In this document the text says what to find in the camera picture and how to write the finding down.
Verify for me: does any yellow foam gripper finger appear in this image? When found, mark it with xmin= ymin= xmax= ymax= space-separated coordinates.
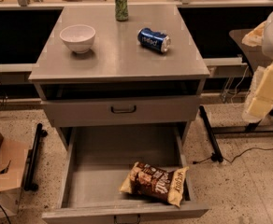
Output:
xmin=242 ymin=62 xmax=273 ymax=123
xmin=242 ymin=21 xmax=266 ymax=47

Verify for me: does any brown chip bag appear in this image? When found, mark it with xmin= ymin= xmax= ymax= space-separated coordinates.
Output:
xmin=120 ymin=161 xmax=189 ymax=207

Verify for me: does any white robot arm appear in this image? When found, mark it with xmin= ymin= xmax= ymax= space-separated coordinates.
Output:
xmin=242 ymin=12 xmax=273 ymax=123

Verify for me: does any closed grey top drawer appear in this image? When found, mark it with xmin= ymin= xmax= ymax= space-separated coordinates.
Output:
xmin=42 ymin=95 xmax=200 ymax=127

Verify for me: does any grey drawer cabinet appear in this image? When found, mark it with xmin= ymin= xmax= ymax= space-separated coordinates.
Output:
xmin=29 ymin=4 xmax=209 ymax=145

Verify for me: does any open grey middle drawer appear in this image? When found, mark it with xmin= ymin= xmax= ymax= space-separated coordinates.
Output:
xmin=42 ymin=124 xmax=208 ymax=224

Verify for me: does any black side table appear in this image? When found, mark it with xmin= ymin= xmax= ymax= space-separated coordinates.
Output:
xmin=229 ymin=29 xmax=273 ymax=133

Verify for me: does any black floor bar right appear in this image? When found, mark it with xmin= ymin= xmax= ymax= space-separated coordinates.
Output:
xmin=199 ymin=105 xmax=223 ymax=162

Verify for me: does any black floor bar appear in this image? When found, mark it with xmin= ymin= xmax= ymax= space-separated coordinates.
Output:
xmin=23 ymin=123 xmax=48 ymax=191
xmin=199 ymin=105 xmax=223 ymax=162

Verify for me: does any blue pepsi can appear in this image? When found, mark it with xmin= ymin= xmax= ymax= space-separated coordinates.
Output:
xmin=137 ymin=28 xmax=171 ymax=53

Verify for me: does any green drink can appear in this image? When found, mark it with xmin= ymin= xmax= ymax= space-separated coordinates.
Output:
xmin=114 ymin=0 xmax=128 ymax=21

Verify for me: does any white ceramic bowl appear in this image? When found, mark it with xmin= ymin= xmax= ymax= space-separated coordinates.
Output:
xmin=60 ymin=24 xmax=96 ymax=53

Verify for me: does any black floor bar left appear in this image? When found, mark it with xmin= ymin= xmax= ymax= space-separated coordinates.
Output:
xmin=23 ymin=123 xmax=48 ymax=191

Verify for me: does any cardboard box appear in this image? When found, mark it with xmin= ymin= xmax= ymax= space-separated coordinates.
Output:
xmin=0 ymin=133 xmax=29 ymax=218

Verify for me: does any black floor cable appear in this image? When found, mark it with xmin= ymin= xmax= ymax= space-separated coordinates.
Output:
xmin=192 ymin=136 xmax=273 ymax=165

